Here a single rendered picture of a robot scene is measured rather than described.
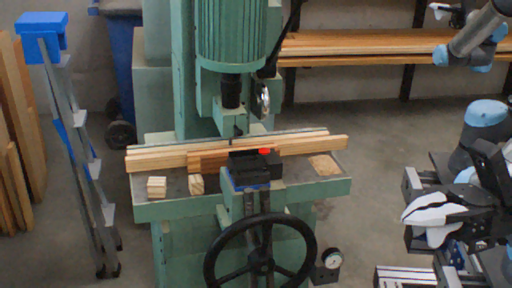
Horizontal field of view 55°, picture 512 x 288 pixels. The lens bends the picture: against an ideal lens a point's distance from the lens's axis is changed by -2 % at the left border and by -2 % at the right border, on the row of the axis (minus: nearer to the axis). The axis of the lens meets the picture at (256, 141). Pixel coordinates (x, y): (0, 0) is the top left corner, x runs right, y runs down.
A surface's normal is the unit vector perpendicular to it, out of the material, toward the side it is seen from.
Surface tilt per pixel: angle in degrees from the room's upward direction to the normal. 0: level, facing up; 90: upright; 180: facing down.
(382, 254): 0
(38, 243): 0
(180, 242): 90
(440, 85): 90
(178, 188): 0
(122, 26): 94
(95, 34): 90
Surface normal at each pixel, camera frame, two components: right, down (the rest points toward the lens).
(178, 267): 0.27, 0.47
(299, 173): 0.04, -0.88
